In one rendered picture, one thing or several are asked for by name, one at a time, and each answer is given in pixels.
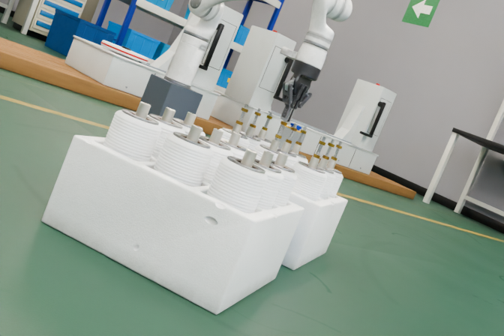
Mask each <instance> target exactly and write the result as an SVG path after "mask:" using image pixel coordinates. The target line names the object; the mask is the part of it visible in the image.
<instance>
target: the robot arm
mask: <svg viewBox="0 0 504 336"><path fill-rule="evenodd" d="M230 1H241V0H190V1H189V4H188V7H189V10H190V12H191V13H192V14H194V15H195V16H197V17H199V18H201V19H200V21H199V22H198V23H197V24H196V25H187V26H186V27H185V29H184V33H183V34H182V36H181V40H180V42H179V44H178V47H177V50H176V51H175V53H174V54H173V56H172V59H171V61H170V63H169V67H168V69H167V71H166V74H165V77H164V79H165V80H167V81H170V82H171V83H175V84H176V85H179V86H182V87H184V88H186V89H190V87H191V85H192V82H193V81H194V77H195V75H196V73H197V70H198V67H199V66H200V62H201V60H202V58H203V55H204V52H205V51H206V47H207V45H208V42H209V40H210V38H211V37H212V36H213V35H214V33H215V31H216V28H217V27H218V24H219V22H220V21H221V17H222V16H223V13H224V2H230ZM352 9H353V5H352V2H351V0H313V4H312V11H311V17H310V25H309V29H308V31H307V34H306V36H305V39H304V42H303V44H302V45H301V47H300V49H299V51H298V52H295V51H293V50H291V49H289V48H287V47H285V46H284V47H282V48H281V51H280V53H281V54H283V55H285V56H286V57H288V58H290V59H292V60H294V63H293V65H292V68H291V71H292V72H293V73H294V74H293V75H292V77H291V78H290V81H289V82H283V98H282V101H283V102H284V103H285V107H284V110H283V112H282V114H281V117H280V118H281V119H283V120H284V121H286V122H290V121H291V119H292V117H293V113H294V112H295V110H297V108H302V106H303V105H304V104H305V103H306V102H307V101H308V100H309V99H310V98H311V96H312V93H310V92H309V88H310V87H311V82H312V81H317V78H318V76H319V75H320V71H321V69H322V67H323V64H324V62H325V60H326V55H327V52H328V50H329V47H330V45H331V43H332V40H333V37H334V32H333V31H332V30H331V29H330V28H329V27H328V26H327V24H326V17H328V18H329V19H331V20H334V21H336V22H343V21H344V20H347V19H348V18H349V16H350V14H351V13H352ZM300 102H301V103H300Z"/></svg>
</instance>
